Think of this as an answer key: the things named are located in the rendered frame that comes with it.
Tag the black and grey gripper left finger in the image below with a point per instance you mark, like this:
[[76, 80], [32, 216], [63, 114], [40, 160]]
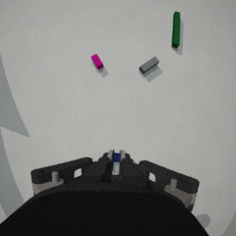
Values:
[[59, 174]]

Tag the green rod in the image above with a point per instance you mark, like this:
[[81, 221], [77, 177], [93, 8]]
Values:
[[176, 30]]

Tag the grey rod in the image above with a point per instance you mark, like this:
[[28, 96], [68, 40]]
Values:
[[149, 64]]

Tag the short magenta rod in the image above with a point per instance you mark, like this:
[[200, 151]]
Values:
[[97, 61]]

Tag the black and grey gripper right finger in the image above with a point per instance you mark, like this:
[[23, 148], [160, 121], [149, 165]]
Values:
[[179, 185]]

